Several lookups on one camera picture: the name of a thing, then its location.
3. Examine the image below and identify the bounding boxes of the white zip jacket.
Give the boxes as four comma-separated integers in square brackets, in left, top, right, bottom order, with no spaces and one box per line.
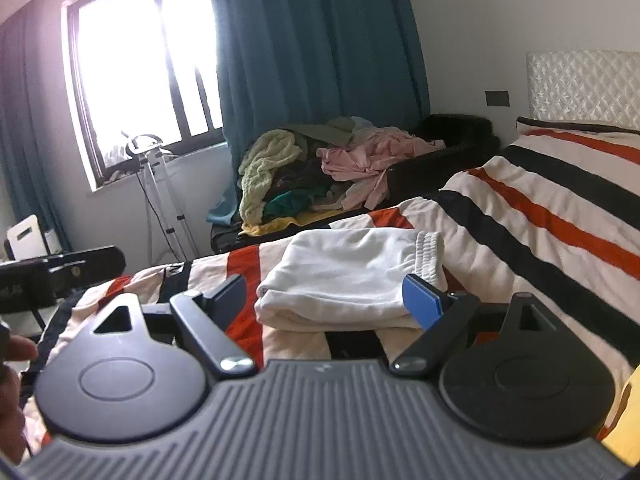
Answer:
[255,228,448,333]

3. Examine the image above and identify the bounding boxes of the dark clothes pile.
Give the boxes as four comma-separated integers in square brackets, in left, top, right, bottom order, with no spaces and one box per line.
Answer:
[210,114,500,254]

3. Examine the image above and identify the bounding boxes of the person left hand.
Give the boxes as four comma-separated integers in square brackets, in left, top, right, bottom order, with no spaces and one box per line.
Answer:
[0,335,38,465]

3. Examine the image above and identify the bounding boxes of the white chair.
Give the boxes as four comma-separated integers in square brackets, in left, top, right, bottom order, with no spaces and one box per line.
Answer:
[6,214,63,260]

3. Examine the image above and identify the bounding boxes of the left teal curtain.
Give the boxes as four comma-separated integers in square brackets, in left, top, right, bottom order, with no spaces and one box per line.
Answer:
[1,8,72,250]

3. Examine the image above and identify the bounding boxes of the teal curtain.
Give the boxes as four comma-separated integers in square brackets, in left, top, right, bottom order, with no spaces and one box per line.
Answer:
[1,8,72,250]
[204,0,433,226]

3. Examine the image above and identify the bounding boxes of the striped bed blanket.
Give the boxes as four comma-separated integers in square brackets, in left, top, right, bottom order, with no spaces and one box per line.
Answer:
[19,115,640,456]

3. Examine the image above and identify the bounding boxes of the pink garment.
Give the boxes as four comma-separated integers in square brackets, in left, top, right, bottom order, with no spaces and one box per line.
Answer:
[317,127,446,211]

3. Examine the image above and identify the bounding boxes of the pale green knit garment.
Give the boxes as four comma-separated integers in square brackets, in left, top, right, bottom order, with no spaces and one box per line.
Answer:
[239,129,302,226]

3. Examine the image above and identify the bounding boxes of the white quilted headboard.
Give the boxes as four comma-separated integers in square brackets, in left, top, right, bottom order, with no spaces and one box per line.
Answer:
[526,50,640,130]

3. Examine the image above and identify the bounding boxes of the right teal curtain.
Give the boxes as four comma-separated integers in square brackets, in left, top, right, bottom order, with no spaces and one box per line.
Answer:
[204,0,433,226]

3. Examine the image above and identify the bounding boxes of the dark wall socket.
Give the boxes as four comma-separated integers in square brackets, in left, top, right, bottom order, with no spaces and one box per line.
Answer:
[485,90,511,107]

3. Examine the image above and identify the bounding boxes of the window with dark frame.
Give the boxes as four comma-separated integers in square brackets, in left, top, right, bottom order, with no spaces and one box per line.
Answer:
[67,0,224,186]

